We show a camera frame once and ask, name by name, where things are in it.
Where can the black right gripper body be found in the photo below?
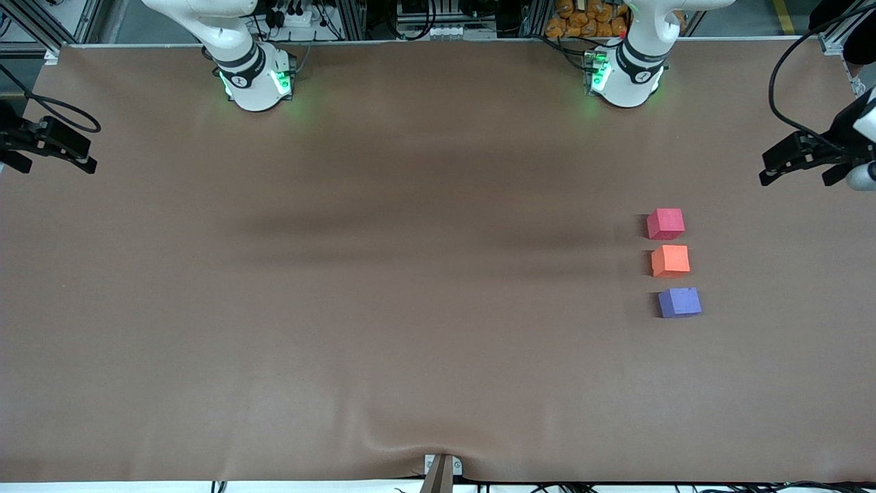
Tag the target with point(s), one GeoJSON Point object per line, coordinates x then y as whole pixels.
{"type": "Point", "coordinates": [20, 135]}

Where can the orange foam block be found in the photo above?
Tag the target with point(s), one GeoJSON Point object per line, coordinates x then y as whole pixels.
{"type": "Point", "coordinates": [671, 261]}

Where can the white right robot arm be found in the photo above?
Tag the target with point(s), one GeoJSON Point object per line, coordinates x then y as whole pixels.
{"type": "Point", "coordinates": [250, 82]}

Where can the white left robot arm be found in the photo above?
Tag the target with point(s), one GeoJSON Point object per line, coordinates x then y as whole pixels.
{"type": "Point", "coordinates": [633, 82]}

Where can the red foam block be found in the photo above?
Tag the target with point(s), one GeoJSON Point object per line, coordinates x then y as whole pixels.
{"type": "Point", "coordinates": [665, 224]}

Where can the purple foam block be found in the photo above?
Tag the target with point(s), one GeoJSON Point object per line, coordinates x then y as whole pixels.
{"type": "Point", "coordinates": [679, 302]}

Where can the pile of orange objects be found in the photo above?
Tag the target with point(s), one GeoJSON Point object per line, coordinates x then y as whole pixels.
{"type": "Point", "coordinates": [582, 17]}

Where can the white power strip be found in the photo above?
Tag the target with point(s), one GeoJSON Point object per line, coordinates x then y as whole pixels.
{"type": "Point", "coordinates": [301, 19]}

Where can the white terminal block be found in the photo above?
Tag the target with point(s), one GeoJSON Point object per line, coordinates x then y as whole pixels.
{"type": "Point", "coordinates": [452, 31]}

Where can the black electronics box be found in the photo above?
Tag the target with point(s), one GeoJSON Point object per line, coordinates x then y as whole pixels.
{"type": "Point", "coordinates": [414, 8]}

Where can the brown table mat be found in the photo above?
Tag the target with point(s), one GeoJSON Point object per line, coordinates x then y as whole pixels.
{"type": "Point", "coordinates": [438, 356]}

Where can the white corner bracket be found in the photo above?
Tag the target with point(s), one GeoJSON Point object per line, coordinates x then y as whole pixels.
{"type": "Point", "coordinates": [831, 45]}
{"type": "Point", "coordinates": [52, 57]}

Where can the aluminium frame post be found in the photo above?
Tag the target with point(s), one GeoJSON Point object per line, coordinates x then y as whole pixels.
{"type": "Point", "coordinates": [537, 17]}
{"type": "Point", "coordinates": [87, 20]}
{"type": "Point", "coordinates": [352, 20]}
{"type": "Point", "coordinates": [831, 41]}

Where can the metal clamp bracket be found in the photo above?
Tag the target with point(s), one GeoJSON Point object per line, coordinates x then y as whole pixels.
{"type": "Point", "coordinates": [430, 465]}

